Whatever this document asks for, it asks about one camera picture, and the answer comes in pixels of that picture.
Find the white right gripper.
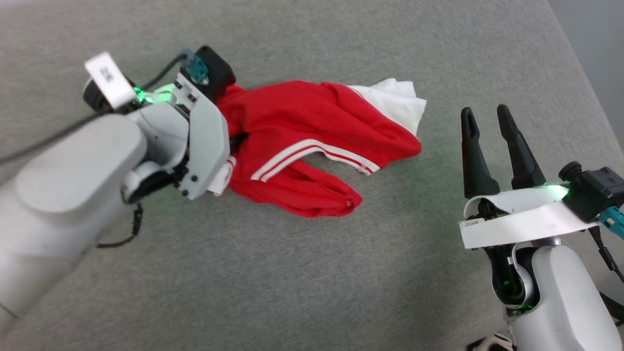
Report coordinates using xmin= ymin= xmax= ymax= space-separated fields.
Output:
xmin=458 ymin=104 xmax=600 ymax=250

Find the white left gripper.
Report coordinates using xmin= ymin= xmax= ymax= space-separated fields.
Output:
xmin=122 ymin=73 xmax=231 ymax=201

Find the red white sports jersey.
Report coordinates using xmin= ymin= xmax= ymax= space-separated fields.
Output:
xmin=210 ymin=78 xmax=428 ymax=218

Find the grey felt table cover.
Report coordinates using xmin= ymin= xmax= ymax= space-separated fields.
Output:
xmin=0 ymin=0 xmax=624 ymax=351

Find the teal left camera connector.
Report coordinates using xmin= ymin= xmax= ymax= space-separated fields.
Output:
xmin=179 ymin=49 xmax=210 ymax=86

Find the teal camera connector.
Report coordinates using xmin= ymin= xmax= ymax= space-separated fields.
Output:
xmin=179 ymin=49 xmax=210 ymax=86
xmin=597 ymin=207 xmax=624 ymax=240

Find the white cable label tag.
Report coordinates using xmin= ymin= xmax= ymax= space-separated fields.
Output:
xmin=84 ymin=52 xmax=135 ymax=110

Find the teal right camera connector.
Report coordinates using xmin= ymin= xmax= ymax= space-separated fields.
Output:
xmin=597 ymin=207 xmax=624 ymax=240

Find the black right camera cable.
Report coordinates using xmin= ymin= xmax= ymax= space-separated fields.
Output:
xmin=587 ymin=226 xmax=624 ymax=284

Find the black camera cable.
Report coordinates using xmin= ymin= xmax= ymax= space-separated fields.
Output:
xmin=0 ymin=53 xmax=188 ymax=165
xmin=587 ymin=226 xmax=624 ymax=284

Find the black left camera cable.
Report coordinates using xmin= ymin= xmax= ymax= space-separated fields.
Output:
xmin=0 ymin=53 xmax=188 ymax=165

